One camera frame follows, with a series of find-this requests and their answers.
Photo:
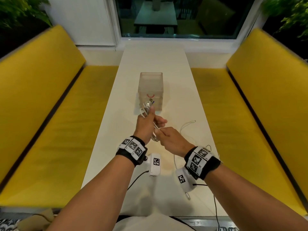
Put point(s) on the yellow bench seat cushion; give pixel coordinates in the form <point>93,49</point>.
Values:
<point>65,141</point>
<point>223,105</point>

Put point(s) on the person's white shirt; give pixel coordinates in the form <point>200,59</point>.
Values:
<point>151,223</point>

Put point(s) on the white table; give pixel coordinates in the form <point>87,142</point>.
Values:
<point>154,57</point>

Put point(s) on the person's right forearm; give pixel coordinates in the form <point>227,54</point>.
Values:
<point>252,199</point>

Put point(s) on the person's left hand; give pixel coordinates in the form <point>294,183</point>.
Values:
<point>144,127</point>

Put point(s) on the person's right hand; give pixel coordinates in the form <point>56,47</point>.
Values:
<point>174,141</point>

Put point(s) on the black marker wristband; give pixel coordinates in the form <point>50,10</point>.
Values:
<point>209,165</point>
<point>131,153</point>

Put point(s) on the green plant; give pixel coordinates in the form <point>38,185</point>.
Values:
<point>21,9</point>
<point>293,11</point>

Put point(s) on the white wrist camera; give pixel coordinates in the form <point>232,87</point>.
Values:
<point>185,180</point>
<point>154,164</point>

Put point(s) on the yellow bench backrest cushion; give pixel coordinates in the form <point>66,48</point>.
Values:
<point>36,81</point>

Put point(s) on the glass window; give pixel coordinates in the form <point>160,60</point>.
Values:
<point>187,16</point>

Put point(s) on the translucent plastic drawer box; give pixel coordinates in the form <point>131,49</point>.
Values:
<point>150,81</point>

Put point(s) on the tan bag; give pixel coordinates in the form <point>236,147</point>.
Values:
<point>38,221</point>

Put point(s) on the person's left forearm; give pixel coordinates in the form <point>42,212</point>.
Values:
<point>96,197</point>

